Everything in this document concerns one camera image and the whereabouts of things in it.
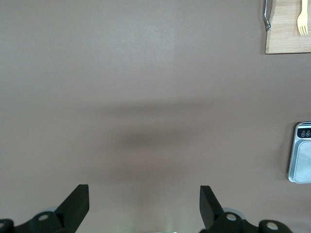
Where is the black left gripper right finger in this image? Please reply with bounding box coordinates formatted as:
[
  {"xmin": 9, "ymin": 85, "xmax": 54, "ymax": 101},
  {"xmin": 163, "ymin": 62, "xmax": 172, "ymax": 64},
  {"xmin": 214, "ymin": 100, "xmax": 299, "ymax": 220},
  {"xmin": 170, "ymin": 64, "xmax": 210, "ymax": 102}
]
[{"xmin": 199, "ymin": 185, "xmax": 292, "ymax": 233}]

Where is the yellow plastic fork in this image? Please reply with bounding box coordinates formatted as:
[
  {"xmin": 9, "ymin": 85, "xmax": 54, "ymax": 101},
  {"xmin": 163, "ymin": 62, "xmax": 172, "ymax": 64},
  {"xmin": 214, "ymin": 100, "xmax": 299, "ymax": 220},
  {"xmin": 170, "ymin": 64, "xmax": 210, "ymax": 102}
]
[{"xmin": 296, "ymin": 0, "xmax": 309, "ymax": 36}]

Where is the silver digital kitchen scale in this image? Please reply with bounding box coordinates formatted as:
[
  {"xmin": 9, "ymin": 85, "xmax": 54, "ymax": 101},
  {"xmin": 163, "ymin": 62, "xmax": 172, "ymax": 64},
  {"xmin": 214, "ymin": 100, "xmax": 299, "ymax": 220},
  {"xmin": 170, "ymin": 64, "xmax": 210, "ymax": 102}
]
[{"xmin": 288, "ymin": 121, "xmax": 311, "ymax": 183}]

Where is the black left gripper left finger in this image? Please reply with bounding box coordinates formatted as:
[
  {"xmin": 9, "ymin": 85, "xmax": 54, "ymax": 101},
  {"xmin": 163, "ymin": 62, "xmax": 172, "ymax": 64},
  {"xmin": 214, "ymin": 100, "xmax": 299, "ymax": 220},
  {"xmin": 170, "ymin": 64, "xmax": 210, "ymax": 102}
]
[{"xmin": 0, "ymin": 184, "xmax": 89, "ymax": 233}]

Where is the wooden cutting board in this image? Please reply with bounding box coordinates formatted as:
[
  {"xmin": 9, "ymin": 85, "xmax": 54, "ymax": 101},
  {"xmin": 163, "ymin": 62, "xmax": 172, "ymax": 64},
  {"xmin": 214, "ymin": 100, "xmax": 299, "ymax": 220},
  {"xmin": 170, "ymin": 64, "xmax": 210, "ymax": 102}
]
[{"xmin": 262, "ymin": 0, "xmax": 311, "ymax": 54}]

